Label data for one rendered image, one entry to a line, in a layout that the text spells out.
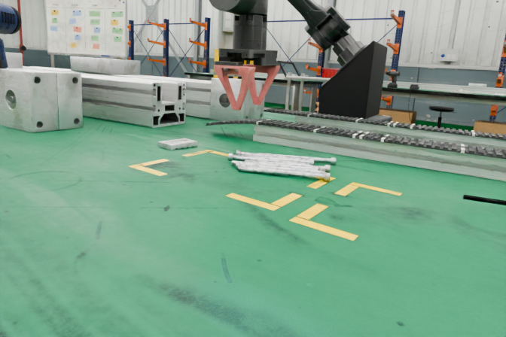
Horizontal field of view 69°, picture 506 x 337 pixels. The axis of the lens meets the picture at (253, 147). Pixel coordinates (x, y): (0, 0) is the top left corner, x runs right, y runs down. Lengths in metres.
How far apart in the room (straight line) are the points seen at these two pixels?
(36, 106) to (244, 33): 0.35
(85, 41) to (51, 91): 6.12
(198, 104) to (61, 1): 6.31
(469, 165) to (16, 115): 0.68
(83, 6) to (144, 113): 6.16
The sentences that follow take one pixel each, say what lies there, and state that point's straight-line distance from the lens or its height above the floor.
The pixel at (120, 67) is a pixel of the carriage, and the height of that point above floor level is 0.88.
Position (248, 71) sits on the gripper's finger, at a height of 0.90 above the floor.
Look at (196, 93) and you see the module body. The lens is 0.89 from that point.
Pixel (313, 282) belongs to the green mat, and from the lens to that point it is 0.23.
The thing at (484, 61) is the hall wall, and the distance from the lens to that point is 8.18.
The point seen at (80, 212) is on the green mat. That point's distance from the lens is 0.33.
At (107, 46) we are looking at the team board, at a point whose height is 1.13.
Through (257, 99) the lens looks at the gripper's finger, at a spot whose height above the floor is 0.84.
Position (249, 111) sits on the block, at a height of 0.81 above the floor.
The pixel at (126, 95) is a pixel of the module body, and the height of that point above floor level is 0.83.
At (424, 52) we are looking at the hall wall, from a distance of 8.31.
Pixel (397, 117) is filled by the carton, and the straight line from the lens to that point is 5.54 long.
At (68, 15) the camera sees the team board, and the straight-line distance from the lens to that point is 7.02.
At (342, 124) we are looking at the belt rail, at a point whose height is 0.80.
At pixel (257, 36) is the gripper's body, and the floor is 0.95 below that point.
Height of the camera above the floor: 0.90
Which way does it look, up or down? 12 degrees down
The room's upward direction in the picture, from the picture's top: 4 degrees clockwise
